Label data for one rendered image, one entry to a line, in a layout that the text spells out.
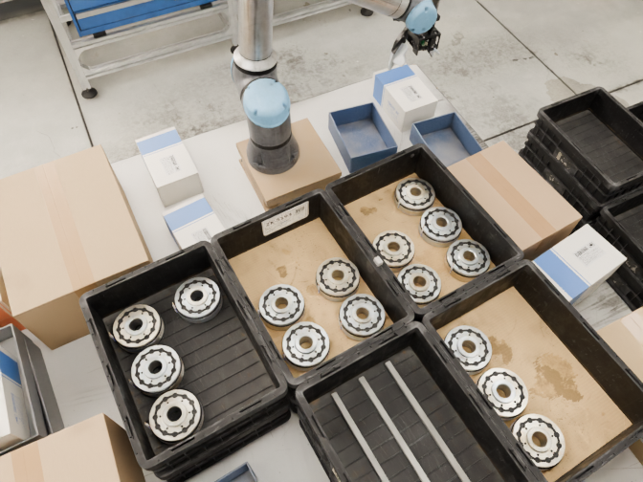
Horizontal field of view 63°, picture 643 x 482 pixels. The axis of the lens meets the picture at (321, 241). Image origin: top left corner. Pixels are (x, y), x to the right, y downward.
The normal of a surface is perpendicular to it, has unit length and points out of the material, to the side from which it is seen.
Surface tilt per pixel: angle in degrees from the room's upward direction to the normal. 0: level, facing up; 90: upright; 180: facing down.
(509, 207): 0
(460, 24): 0
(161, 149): 0
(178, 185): 90
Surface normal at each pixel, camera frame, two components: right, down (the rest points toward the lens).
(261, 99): 0.04, -0.40
